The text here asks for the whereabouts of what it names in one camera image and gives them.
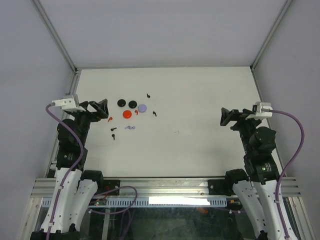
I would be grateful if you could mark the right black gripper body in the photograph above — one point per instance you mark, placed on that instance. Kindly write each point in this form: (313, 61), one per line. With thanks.
(248, 126)

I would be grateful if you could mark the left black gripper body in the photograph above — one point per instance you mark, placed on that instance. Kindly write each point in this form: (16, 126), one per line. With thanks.
(84, 118)

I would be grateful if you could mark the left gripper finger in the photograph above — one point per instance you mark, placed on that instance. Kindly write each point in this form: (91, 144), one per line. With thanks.
(103, 108)
(94, 110)

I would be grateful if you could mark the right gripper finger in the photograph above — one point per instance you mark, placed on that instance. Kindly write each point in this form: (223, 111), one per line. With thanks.
(233, 116)
(224, 114)

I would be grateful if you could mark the black round charging case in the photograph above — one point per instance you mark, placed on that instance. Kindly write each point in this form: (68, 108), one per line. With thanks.
(121, 103)

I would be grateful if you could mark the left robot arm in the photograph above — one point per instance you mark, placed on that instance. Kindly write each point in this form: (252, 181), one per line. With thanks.
(74, 186)

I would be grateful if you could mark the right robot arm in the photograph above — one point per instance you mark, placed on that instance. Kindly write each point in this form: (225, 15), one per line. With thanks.
(258, 185)

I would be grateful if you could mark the orange round charging case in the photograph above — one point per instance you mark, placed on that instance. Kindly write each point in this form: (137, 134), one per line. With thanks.
(127, 114)

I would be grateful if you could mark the lilac round charging case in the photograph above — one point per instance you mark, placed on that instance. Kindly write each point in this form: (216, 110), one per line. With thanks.
(142, 108)

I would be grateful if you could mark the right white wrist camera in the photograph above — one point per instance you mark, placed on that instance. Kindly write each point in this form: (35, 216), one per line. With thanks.
(260, 111)

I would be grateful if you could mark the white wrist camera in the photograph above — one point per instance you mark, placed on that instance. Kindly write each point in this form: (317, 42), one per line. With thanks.
(70, 103)
(260, 111)

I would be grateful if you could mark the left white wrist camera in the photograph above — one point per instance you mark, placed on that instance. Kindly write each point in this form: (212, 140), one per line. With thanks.
(70, 103)

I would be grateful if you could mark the right black base bracket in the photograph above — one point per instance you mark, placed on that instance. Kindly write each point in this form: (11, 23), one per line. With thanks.
(216, 187)

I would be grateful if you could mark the black base bracket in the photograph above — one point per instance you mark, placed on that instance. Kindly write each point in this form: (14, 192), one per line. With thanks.
(216, 187)
(108, 185)

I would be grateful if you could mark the left black base bracket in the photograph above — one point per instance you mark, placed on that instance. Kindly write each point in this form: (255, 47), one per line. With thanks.
(108, 185)

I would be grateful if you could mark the aluminium mounting rail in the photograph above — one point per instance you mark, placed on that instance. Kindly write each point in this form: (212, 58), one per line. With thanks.
(166, 186)

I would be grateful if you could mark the grey slotted cable duct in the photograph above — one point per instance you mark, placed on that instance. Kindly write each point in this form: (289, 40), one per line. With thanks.
(159, 202)

